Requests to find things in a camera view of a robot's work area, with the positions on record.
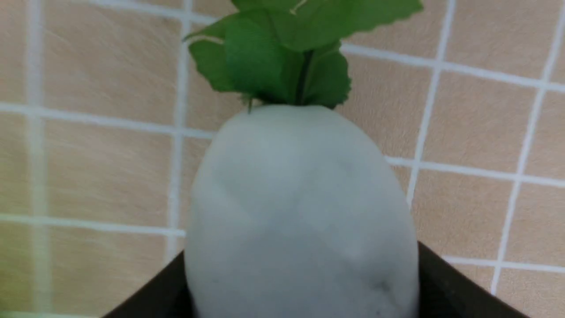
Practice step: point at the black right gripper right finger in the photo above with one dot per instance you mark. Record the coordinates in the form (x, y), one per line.
(447, 293)

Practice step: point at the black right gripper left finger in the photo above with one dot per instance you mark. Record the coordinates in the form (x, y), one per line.
(166, 295)

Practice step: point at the white radish with leaves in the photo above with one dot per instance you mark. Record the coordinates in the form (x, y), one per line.
(294, 211)

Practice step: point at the checkered orange tablecloth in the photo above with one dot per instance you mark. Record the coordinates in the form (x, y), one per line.
(104, 120)

